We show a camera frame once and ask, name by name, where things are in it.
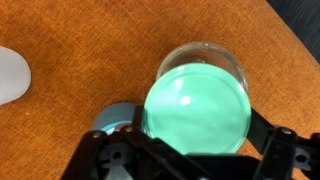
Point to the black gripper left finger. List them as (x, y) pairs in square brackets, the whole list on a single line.
[(138, 116)]

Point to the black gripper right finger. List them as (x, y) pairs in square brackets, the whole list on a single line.
[(259, 132)]

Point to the mint green lid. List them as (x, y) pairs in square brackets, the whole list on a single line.
[(198, 108)]

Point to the clear glass bowl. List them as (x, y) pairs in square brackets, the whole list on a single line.
[(205, 53)]

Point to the orange fabric sofa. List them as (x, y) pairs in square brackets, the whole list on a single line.
[(87, 54)]

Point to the red white striped cup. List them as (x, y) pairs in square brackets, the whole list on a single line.
[(15, 75)]

